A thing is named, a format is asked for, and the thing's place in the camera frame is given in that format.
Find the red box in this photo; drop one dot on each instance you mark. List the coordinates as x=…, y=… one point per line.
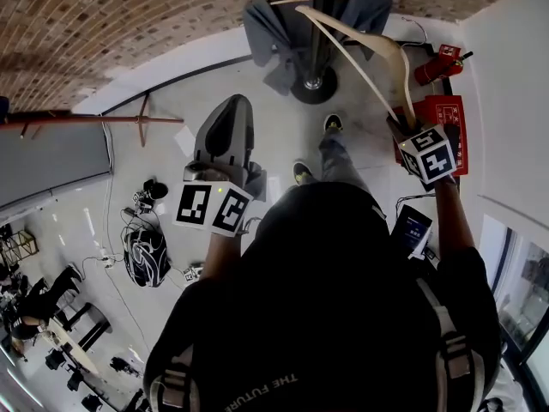
x=450, y=114

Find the person's left forearm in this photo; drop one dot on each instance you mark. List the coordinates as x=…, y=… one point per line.
x=223, y=256

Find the person's grey trousers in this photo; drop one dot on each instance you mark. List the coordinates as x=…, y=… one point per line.
x=341, y=161

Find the grey hanging garment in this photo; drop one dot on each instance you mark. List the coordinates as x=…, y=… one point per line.
x=270, y=32

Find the black white patterned backpack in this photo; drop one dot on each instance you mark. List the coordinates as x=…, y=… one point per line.
x=146, y=258

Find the glass window frame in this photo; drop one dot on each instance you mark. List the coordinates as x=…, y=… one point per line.
x=527, y=294

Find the white paper sheet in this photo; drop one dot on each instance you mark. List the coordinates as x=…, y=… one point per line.
x=185, y=140

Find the black headset device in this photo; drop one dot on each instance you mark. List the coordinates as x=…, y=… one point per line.
x=152, y=191

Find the white power strip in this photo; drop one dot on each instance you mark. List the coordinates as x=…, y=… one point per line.
x=107, y=262

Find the red fire extinguisher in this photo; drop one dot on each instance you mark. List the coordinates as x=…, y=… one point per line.
x=433, y=71

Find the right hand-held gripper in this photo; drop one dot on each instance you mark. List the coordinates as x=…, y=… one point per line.
x=433, y=157

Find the black metal coat rack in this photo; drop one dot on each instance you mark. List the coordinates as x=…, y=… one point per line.
x=321, y=37

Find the person's shoe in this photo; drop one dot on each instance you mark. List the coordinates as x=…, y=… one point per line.
x=333, y=122
x=302, y=173

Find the person's left shoe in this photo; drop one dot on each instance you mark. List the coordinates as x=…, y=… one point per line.
x=302, y=173

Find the white table black legs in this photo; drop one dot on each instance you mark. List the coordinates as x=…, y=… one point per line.
x=77, y=346

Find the person's right shoe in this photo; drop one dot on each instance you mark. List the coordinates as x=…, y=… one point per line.
x=333, y=122

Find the person's right forearm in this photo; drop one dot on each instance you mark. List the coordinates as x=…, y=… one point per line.
x=454, y=221

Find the dark blue box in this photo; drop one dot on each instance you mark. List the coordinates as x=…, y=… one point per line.
x=409, y=230

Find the spare hand-held gripper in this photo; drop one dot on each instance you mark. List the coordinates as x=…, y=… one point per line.
x=192, y=273

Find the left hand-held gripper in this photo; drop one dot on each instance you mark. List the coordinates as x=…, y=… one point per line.
x=195, y=204

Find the person's black t-shirt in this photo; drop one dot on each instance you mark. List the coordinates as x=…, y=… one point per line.
x=465, y=281

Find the brown wooden coat stand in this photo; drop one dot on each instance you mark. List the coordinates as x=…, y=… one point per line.
x=86, y=119

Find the grey partition panel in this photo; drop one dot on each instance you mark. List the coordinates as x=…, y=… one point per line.
x=51, y=165

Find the light wooden hanger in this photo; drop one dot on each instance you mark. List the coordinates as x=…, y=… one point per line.
x=388, y=47

